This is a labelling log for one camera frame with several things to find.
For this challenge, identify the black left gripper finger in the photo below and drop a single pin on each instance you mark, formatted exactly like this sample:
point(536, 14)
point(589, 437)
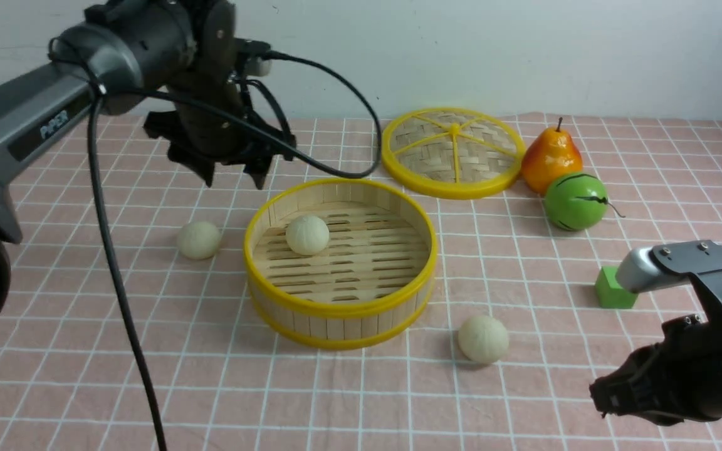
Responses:
point(202, 167)
point(257, 164)

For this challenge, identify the green toy watermelon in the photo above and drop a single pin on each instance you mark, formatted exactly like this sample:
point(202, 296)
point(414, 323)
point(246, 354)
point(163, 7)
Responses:
point(577, 201)

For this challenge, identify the bamboo steamer tray yellow rim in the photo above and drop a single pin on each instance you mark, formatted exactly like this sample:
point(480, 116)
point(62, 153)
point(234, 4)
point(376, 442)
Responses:
point(369, 284)

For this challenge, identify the orange yellow toy pear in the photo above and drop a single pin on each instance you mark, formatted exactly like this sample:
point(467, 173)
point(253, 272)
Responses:
point(552, 154)

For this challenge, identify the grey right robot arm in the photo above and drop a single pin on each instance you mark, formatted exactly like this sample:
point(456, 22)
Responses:
point(697, 263)

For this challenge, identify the woven steamer lid yellow rim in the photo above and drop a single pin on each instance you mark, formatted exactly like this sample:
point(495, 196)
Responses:
point(452, 153)

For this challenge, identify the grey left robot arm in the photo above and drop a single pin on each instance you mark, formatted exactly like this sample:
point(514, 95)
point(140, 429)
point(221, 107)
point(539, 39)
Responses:
point(187, 47)

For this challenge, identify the green cube block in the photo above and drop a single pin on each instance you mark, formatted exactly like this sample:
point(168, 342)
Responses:
point(611, 295)

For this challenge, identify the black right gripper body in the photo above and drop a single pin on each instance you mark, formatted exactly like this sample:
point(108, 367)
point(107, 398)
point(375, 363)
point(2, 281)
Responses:
point(674, 381)

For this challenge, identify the white bun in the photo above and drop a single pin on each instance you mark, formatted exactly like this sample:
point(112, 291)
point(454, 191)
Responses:
point(199, 240)
point(483, 339)
point(307, 235)

